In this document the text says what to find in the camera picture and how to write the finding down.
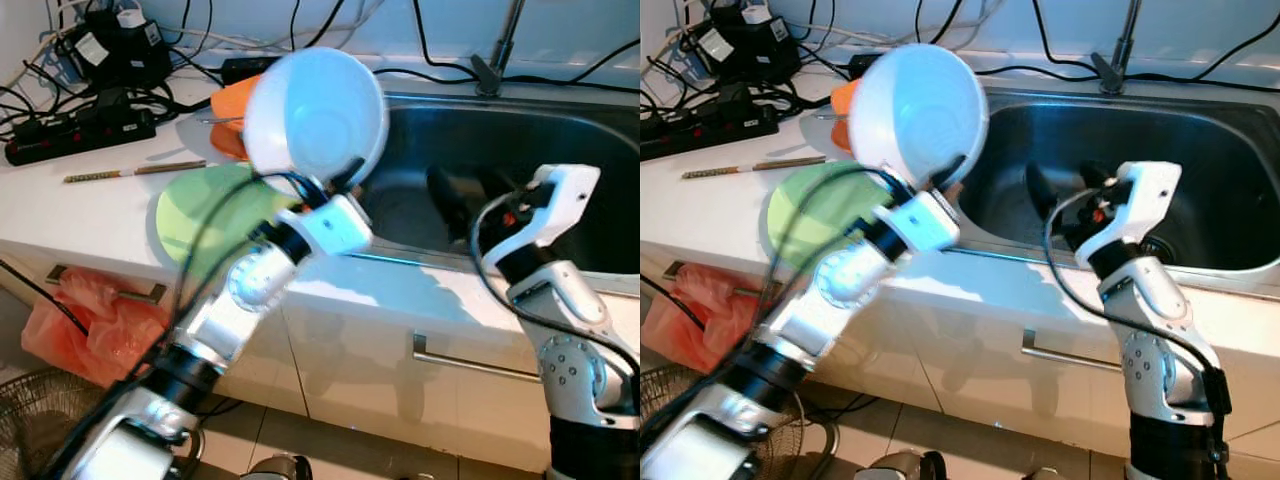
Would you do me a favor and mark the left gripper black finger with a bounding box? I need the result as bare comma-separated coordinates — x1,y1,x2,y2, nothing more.
930,153,969,191
328,155,367,193

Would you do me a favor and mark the white bowl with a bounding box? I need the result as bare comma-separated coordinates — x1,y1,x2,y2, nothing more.
242,45,389,191
848,42,991,191

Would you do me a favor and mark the green plate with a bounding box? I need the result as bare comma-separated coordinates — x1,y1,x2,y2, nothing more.
765,160,906,271
155,163,301,283

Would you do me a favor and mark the white kitchen cabinet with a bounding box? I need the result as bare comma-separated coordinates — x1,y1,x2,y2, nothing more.
640,235,1280,461
0,240,641,471

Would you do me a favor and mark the stainless steel sink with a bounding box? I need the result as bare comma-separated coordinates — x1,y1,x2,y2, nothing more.
955,88,1280,273
345,90,641,276

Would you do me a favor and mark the orange bowl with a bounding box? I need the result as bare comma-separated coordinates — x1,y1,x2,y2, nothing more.
210,73,266,131
830,78,861,126

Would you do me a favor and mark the metal faucet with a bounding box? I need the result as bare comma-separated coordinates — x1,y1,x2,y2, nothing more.
1092,0,1143,96
470,0,526,98

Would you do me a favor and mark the black charger block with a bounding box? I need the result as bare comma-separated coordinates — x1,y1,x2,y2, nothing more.
690,0,801,86
55,5,173,93

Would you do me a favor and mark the red plastic bag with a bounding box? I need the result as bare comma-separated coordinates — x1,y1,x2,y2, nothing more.
20,268,176,389
642,263,781,376

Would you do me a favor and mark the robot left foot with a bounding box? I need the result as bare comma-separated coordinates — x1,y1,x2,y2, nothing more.
245,453,313,480
870,450,949,480

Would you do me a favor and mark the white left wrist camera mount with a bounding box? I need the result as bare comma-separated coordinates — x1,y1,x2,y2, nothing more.
298,192,376,259
873,188,963,256

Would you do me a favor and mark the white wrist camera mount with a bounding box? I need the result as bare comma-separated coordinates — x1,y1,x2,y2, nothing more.
1075,160,1184,263
485,163,603,266
873,188,963,256
298,192,376,259

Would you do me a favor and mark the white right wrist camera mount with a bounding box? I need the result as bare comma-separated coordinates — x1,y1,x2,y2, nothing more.
485,163,603,266
1075,160,1184,263

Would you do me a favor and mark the long metal drawer handle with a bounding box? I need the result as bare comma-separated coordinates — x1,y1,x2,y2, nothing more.
1020,328,1126,373
412,333,546,386

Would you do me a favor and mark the short metal drawer handle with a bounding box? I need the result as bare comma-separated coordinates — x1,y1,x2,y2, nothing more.
662,260,776,299
45,265,169,306

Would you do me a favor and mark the wire floor fan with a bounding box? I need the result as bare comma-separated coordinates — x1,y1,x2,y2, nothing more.
0,365,111,480
640,362,841,480

